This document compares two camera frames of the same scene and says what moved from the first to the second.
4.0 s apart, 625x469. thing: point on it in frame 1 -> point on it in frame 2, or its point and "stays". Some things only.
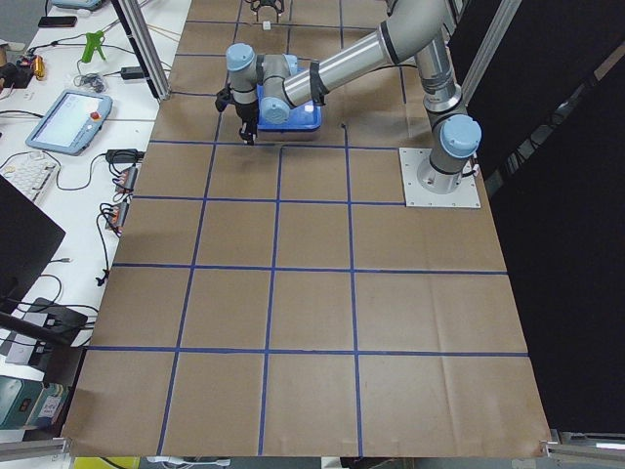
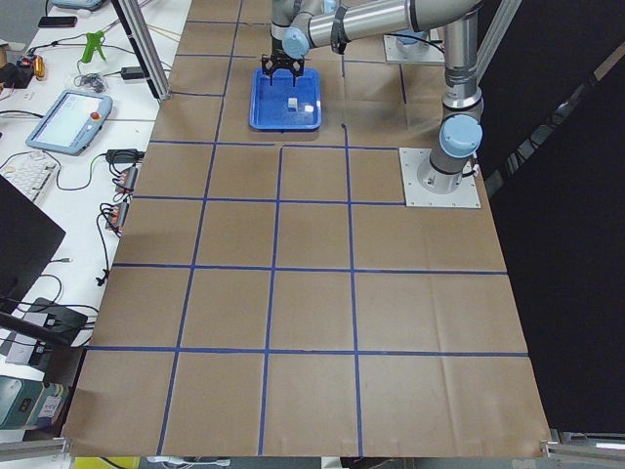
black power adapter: x=132 y=72 stays
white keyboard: x=32 y=173 stays
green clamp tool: x=93 y=41 stays
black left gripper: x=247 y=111 -> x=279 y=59
